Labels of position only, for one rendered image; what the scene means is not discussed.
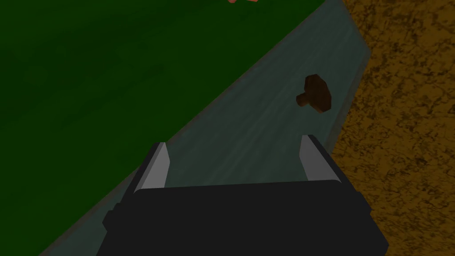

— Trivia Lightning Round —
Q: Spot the brown round knob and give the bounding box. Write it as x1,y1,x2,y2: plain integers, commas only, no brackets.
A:
295,74,333,114

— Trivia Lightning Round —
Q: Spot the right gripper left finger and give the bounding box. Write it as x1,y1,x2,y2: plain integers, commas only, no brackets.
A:
133,142,171,194

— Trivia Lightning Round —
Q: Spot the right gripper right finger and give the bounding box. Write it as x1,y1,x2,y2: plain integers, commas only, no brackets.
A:
299,134,343,184

